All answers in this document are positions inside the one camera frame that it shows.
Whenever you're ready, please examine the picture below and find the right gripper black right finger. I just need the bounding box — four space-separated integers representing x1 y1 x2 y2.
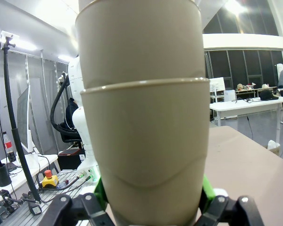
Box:
195 174 266 226

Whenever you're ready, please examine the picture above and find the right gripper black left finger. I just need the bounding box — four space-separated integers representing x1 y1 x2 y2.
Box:
42 176 115 226

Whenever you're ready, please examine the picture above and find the brown paper cup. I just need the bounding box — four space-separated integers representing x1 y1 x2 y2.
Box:
75 3 206 91
80 77 210 226

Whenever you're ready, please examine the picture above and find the yellow emergency stop button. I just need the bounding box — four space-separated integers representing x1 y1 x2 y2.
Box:
42 169 59 188

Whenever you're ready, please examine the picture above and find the black box red lid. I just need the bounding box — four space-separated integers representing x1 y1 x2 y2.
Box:
58 148 86 170

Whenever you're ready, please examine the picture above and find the black office chair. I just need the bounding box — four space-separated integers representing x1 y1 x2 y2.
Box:
60 97 83 151

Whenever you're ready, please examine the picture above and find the white desk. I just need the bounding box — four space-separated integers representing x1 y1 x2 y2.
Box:
0 154 58 212

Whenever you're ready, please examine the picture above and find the white crumpled tissue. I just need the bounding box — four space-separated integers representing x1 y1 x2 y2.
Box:
267 140 281 156

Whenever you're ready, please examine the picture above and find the black pen cup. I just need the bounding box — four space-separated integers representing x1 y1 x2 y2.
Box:
0 163 12 188

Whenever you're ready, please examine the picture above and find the cola bottle red label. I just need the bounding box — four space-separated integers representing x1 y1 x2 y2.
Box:
1 131 14 156

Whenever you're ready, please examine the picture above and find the white table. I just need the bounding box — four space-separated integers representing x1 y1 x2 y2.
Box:
209 96 283 137

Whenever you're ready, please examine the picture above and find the curved white monitor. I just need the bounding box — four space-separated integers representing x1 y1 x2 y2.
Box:
16 84 36 153

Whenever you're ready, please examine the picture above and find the black cap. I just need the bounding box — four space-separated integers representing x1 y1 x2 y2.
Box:
259 90 279 101

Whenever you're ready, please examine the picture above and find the aluminium slotted base plate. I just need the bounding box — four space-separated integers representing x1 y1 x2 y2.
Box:
0 169 99 226

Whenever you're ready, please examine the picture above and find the black floor cable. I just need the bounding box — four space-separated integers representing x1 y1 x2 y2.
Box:
246 114 256 142

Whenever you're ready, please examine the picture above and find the black corrugated hose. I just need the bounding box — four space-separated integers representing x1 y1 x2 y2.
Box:
50 75 82 142

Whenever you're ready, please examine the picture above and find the black camera pole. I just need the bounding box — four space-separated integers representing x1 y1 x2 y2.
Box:
1 42 42 204

